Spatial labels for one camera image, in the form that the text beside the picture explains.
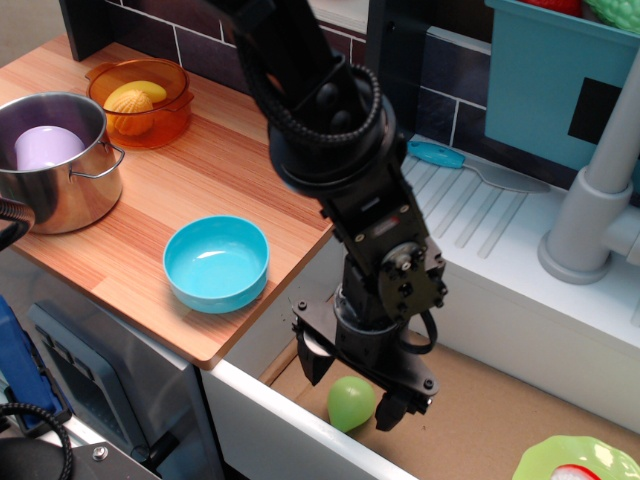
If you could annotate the stainless steel pot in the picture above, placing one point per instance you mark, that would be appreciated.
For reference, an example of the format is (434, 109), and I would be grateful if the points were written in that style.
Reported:
(72, 195)

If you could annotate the black metal base plate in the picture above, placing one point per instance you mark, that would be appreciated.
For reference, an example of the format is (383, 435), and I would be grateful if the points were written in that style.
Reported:
(24, 458)

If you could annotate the black gooseneck tube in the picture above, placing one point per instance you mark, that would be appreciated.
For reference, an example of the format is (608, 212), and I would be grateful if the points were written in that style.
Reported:
(17, 219)

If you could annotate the toy oven door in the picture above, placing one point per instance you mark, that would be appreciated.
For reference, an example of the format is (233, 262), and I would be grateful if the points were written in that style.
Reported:
(137, 396)

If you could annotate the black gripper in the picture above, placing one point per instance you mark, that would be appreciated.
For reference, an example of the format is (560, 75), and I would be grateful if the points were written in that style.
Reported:
(325, 332)

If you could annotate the green textured toy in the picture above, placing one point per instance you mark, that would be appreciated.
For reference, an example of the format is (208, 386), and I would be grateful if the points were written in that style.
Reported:
(621, 14)

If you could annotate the blue clamp object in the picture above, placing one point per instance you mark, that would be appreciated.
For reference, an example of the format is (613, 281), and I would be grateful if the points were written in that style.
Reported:
(29, 380)

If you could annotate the white toy sink unit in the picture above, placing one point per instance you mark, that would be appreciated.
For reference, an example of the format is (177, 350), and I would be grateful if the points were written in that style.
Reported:
(522, 357)

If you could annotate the yellow toy banana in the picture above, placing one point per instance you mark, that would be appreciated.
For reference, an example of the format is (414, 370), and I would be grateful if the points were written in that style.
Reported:
(155, 92)

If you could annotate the red toy item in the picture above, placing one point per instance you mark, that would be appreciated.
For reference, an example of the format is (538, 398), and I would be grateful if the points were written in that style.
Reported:
(567, 7)

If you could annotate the red white toy food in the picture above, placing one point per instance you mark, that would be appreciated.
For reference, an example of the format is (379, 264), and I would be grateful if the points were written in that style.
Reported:
(573, 472)

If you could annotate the blue plastic bowl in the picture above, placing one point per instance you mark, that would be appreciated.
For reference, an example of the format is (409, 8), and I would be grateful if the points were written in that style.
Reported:
(218, 264)

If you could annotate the green plastic plate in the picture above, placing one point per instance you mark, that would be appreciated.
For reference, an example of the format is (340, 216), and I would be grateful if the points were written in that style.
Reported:
(608, 462)

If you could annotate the orange toy corn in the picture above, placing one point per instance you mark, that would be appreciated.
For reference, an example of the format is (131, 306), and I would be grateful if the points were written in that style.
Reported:
(129, 115)

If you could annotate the green toy pear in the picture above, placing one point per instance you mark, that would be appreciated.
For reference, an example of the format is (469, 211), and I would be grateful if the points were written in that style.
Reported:
(351, 402)

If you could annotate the blue handled toy knife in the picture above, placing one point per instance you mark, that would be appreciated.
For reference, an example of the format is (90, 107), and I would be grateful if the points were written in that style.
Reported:
(490, 174)

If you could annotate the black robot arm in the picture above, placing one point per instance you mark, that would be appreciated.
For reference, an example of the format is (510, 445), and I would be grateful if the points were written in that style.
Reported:
(333, 137)

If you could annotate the grey toy faucet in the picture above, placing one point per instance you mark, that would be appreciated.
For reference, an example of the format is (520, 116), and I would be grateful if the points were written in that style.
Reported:
(595, 219)

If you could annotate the teal storage box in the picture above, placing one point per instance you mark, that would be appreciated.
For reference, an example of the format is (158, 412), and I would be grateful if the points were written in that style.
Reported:
(554, 80)

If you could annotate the orange transparent bowl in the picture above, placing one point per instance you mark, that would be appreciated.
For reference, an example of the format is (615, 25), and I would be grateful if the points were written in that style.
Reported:
(171, 117)

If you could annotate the lilac plastic cup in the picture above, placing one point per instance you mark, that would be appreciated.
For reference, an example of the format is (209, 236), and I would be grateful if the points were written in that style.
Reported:
(46, 146)

